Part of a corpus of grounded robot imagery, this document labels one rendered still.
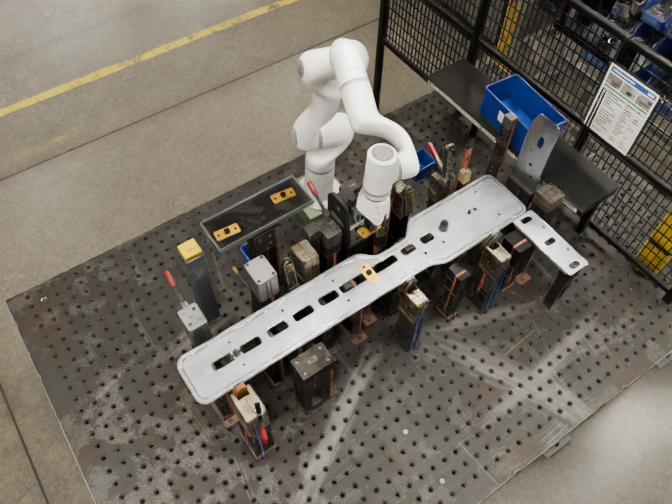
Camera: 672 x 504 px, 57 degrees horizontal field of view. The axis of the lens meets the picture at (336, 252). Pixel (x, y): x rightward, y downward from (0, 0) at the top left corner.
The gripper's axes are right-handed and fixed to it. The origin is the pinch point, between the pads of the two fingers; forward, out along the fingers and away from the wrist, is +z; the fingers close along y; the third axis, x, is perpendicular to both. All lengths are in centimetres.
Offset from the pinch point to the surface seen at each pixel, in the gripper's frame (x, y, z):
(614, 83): 98, 18, -17
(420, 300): 3.9, 23.0, 21.8
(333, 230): -0.5, -15.5, 18.9
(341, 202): 3.3, -16.7, 7.7
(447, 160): 46.2, -6.9, 7.7
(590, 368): 49, 75, 53
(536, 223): 62, 28, 23
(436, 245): 27.0, 9.9, 25.1
